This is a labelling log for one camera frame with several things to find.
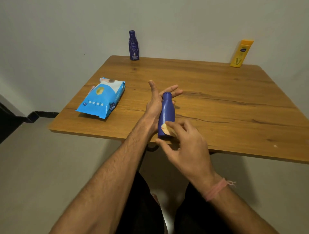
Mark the dark blue striped bottle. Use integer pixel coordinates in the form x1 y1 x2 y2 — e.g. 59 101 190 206
157 92 176 140

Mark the yellow bottle orange cap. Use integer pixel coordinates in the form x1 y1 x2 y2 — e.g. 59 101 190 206
229 39 255 68

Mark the black baseboard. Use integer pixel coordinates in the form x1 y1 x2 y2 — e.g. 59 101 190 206
19 111 60 124

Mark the white wet wipe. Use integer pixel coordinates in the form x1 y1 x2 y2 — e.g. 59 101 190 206
161 122 177 138

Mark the black door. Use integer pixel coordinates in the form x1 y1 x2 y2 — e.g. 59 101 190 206
0 102 25 145

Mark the person's right hand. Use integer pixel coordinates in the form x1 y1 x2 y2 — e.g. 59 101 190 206
155 119 222 194

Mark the blue wet wipes pack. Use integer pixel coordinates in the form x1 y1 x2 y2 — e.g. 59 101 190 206
75 77 126 120

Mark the person's left hand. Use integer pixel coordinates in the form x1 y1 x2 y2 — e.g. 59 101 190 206
144 80 184 136

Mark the pink thread wristband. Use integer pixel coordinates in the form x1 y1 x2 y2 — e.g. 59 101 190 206
202 177 237 202

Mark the person's left forearm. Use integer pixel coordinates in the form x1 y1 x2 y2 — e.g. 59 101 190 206
49 115 155 234

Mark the wooden table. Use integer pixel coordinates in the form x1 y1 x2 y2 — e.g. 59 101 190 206
48 55 309 165

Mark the dark blue bottle white print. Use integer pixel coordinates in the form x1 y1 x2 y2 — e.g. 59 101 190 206
128 30 140 61

